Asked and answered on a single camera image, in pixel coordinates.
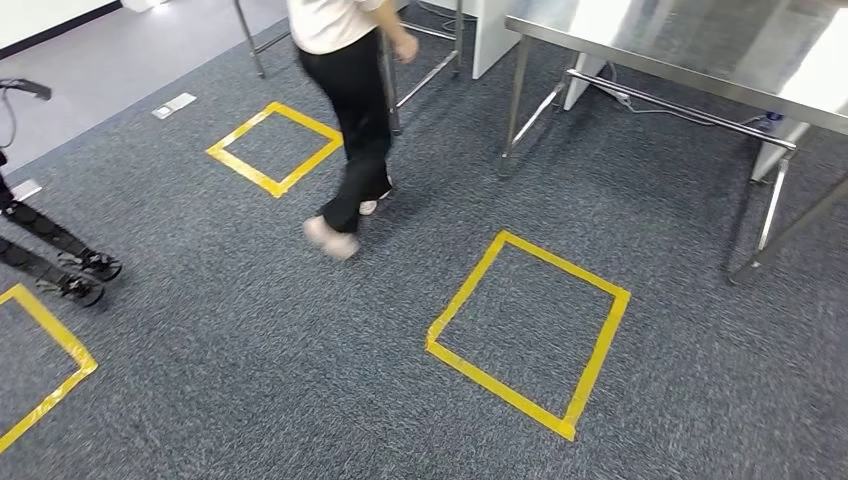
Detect person's hand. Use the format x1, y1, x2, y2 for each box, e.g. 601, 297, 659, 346
390, 29, 420, 66

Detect stainless steel workbench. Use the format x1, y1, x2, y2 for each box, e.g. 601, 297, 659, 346
496, 0, 848, 286

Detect person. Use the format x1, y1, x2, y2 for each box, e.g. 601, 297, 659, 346
286, 0, 420, 262

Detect white cabinet panel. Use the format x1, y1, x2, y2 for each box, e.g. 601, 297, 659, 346
463, 0, 523, 81

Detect yellow floor tape square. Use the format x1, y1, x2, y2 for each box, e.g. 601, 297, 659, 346
0, 283, 99, 456
425, 229, 632, 443
205, 100, 344, 200

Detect silver floor outlet plate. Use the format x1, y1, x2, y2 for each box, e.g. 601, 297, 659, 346
150, 92, 198, 121
9, 178, 43, 202

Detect black humanoid robot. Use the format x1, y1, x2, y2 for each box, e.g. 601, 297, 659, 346
0, 77, 125, 308

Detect grey floor cable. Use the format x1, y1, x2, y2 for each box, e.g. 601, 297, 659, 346
592, 60, 786, 130

